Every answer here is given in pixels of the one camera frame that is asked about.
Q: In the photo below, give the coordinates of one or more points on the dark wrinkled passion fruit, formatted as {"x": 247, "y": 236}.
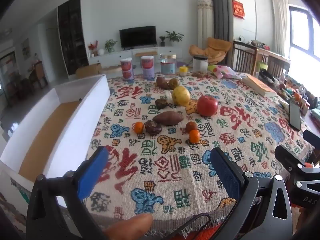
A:
{"x": 153, "y": 128}

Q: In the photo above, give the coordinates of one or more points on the low wooden stool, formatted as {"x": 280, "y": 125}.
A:
{"x": 146, "y": 53}

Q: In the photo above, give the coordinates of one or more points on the white can orange label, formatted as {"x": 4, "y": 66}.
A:
{"x": 127, "y": 68}

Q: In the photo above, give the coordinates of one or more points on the row of small toys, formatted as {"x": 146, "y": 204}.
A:
{"x": 295, "y": 92}

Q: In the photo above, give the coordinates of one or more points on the dark glass cabinet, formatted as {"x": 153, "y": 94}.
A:
{"x": 72, "y": 37}

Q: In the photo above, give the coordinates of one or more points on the flat screen television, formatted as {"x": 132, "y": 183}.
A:
{"x": 138, "y": 37}

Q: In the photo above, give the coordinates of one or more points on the round brown passion fruit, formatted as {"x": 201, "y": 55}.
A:
{"x": 190, "y": 125}

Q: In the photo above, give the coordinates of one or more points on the grey curtain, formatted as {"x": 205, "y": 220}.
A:
{"x": 220, "y": 10}

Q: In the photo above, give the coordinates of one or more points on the brown cardboard box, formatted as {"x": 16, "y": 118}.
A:
{"x": 87, "y": 71}

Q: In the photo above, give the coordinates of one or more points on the light wooden chair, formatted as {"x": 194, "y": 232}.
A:
{"x": 37, "y": 72}

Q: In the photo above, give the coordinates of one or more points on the large leafy potted plant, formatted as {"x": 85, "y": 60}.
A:
{"x": 175, "y": 36}

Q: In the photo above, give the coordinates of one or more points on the window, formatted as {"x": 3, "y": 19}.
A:
{"x": 305, "y": 32}

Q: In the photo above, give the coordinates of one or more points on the wall picture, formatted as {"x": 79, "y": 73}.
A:
{"x": 25, "y": 48}

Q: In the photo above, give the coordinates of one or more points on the green-brown pear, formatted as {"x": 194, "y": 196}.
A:
{"x": 174, "y": 83}

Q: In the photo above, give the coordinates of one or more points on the small potted plant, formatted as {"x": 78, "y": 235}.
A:
{"x": 110, "y": 45}

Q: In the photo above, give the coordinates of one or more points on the orange cushioned armchair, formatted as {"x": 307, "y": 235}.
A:
{"x": 212, "y": 48}

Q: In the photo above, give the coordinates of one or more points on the pink printed snack bag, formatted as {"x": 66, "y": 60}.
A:
{"x": 222, "y": 71}

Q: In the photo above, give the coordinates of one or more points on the printed woven tablecloth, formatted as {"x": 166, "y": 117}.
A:
{"x": 155, "y": 160}

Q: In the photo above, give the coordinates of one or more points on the pile of walnuts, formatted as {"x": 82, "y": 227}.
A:
{"x": 201, "y": 74}

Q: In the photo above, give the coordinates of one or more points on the orange tangerine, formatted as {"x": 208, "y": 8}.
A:
{"x": 194, "y": 136}
{"x": 138, "y": 127}

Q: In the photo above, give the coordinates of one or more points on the black bag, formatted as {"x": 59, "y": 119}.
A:
{"x": 267, "y": 76}

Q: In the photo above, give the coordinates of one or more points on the clear jar gold lid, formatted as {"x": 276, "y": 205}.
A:
{"x": 168, "y": 63}

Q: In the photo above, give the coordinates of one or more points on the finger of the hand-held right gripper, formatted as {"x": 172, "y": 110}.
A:
{"x": 312, "y": 140}
{"x": 287, "y": 156}

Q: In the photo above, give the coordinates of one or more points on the red apple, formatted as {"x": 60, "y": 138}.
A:
{"x": 207, "y": 105}

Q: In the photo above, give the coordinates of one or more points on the covered standing air conditioner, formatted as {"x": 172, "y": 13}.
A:
{"x": 205, "y": 17}

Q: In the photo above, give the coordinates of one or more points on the white television console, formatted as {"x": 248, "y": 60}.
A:
{"x": 117, "y": 55}

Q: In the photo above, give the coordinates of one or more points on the dark wooden slatted chair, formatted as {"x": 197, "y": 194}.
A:
{"x": 243, "y": 57}
{"x": 275, "y": 65}

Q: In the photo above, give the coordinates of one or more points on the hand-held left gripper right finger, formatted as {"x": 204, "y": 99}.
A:
{"x": 225, "y": 172}

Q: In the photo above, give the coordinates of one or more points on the large purple sweet potato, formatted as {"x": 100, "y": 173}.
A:
{"x": 167, "y": 118}

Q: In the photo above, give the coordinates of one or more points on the black smartphone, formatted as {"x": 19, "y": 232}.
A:
{"x": 295, "y": 115}

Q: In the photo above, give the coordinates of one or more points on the clear container black lid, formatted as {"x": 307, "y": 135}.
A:
{"x": 200, "y": 62}

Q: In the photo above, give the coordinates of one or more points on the red wall hanging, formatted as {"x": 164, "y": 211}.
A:
{"x": 238, "y": 8}

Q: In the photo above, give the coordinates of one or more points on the white cardboard box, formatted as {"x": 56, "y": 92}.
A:
{"x": 75, "y": 135}

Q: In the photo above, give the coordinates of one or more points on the red flower bouquet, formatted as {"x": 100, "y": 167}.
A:
{"x": 92, "y": 47}

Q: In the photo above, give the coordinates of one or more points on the white curtain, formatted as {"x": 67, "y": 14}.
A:
{"x": 280, "y": 22}

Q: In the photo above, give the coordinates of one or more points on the orange cover book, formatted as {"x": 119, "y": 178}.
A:
{"x": 260, "y": 85}

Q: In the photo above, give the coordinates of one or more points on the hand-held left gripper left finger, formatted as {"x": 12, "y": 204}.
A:
{"x": 92, "y": 172}

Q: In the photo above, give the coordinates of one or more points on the small brown sweet potato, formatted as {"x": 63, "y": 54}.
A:
{"x": 162, "y": 83}

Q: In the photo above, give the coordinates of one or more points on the dark brown lumpy passion fruit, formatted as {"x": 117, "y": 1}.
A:
{"x": 161, "y": 103}

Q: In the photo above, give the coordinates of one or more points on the small yellow lidded jar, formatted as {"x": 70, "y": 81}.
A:
{"x": 183, "y": 70}

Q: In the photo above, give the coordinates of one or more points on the tiny potted plant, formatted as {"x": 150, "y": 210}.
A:
{"x": 162, "y": 40}

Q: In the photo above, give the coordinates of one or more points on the yellow pear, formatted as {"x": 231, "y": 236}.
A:
{"x": 180, "y": 95}

